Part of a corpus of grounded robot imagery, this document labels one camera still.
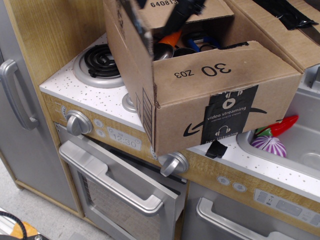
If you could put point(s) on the orange toy carrot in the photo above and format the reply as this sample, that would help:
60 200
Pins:
171 39

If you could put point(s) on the silver left stove knob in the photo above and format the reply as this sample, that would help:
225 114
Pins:
78 123

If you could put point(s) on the grey oven door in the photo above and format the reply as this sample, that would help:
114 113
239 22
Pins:
124 196

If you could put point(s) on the grey toy sink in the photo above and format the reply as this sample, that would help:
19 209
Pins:
302 140

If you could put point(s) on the silver stove knob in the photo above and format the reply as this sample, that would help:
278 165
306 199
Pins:
78 123
173 163

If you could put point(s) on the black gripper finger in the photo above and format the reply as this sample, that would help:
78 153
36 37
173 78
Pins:
179 15

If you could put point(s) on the small front stove burner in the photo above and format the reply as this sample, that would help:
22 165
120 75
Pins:
128 104

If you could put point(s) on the red toy chili pepper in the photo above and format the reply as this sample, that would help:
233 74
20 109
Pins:
278 128

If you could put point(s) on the large cardboard amazon box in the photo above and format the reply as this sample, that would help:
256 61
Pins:
193 99

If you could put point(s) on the silver right stove knob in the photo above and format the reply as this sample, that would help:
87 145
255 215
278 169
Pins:
173 163

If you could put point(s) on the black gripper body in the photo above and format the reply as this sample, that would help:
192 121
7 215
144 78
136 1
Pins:
196 5

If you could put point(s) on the grey fridge door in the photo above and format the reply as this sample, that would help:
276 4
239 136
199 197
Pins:
30 156

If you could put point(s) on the toy kitchen stove unit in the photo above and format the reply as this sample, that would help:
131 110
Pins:
220 165

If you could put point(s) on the purple white toy onion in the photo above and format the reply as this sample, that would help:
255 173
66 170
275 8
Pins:
271 145

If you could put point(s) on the silver fridge handle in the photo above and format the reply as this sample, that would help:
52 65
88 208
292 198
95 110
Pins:
7 73

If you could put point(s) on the grey dishwasher door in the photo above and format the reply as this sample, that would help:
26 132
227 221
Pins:
209 215

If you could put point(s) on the black coil stove burner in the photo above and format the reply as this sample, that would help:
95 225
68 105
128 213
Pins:
100 62

